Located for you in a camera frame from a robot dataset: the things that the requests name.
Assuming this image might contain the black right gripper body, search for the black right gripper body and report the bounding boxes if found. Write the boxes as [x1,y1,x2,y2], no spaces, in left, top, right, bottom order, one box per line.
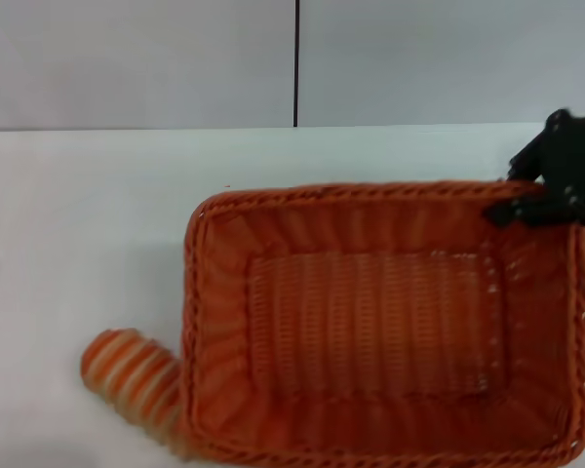
[535,108,585,226]

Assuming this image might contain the orange woven plastic basket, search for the orange woven plastic basket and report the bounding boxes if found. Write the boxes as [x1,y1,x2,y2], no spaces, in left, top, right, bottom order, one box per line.
[183,179,585,468]

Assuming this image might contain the orange white striped bread roll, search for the orange white striped bread roll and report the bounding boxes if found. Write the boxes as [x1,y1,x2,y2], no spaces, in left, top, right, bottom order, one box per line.
[80,329,197,462]

